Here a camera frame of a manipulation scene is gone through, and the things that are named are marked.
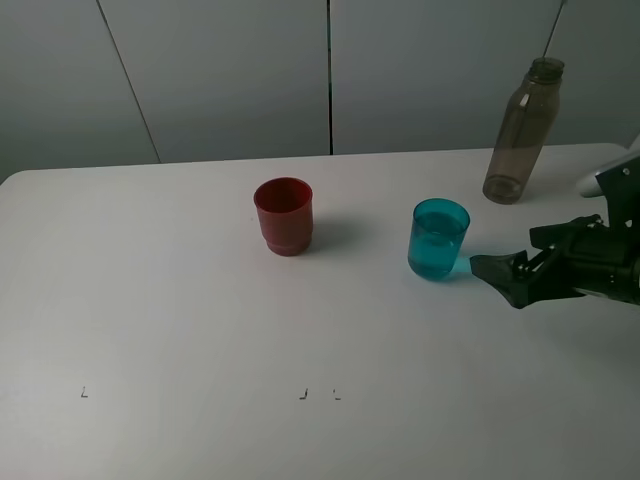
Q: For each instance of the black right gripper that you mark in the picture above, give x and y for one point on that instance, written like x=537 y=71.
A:
x=596 y=260

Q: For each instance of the teal translucent plastic cup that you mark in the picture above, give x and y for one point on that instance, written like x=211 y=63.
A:
x=438 y=230

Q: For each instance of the smoky translucent water bottle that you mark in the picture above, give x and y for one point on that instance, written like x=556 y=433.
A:
x=528 y=119

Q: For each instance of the red plastic cup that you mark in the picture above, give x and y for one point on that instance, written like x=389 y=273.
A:
x=285 y=214

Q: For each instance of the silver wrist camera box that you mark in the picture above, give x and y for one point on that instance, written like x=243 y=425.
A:
x=618 y=182

